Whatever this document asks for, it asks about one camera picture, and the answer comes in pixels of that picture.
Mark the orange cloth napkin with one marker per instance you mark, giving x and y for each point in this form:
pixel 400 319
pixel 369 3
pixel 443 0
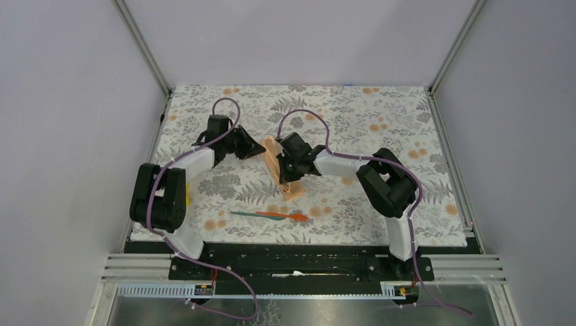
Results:
pixel 290 190

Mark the floral patterned tablecloth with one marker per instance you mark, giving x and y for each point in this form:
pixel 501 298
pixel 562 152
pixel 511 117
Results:
pixel 352 119

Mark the orange plastic fork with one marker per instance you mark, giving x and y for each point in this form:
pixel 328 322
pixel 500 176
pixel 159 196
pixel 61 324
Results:
pixel 296 217

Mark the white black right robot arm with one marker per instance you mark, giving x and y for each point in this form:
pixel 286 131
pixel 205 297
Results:
pixel 392 189

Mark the aluminium frame post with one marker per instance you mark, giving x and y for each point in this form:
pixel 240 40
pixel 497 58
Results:
pixel 142 46
pixel 457 44

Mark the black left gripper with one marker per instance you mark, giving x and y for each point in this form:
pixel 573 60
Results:
pixel 250 146

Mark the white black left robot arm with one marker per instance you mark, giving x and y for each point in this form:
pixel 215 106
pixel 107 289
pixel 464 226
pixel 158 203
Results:
pixel 159 199

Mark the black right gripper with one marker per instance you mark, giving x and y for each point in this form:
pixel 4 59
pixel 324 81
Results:
pixel 284 175

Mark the teal plastic knife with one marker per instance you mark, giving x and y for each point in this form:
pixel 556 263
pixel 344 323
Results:
pixel 254 215

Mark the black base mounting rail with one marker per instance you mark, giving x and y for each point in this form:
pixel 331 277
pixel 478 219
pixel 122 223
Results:
pixel 299 269

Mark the left aluminium frame post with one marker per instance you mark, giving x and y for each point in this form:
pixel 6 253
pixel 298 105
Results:
pixel 142 46

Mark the right aluminium frame post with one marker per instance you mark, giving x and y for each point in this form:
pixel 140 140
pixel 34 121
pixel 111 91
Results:
pixel 457 44

